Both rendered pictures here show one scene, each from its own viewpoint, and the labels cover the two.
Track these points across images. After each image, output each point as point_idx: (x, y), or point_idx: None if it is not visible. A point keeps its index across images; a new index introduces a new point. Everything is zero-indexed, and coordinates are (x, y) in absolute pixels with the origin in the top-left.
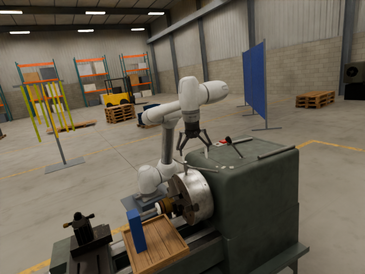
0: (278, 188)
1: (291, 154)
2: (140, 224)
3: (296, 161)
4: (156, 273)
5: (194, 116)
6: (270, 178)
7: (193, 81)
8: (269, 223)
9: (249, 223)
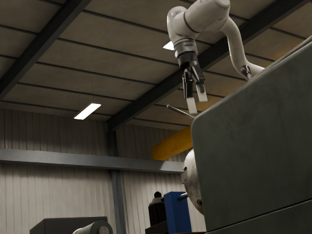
0: (278, 138)
1: (294, 56)
2: (171, 204)
3: (309, 68)
4: None
5: (175, 49)
6: (255, 114)
7: (170, 12)
8: (275, 225)
9: (231, 208)
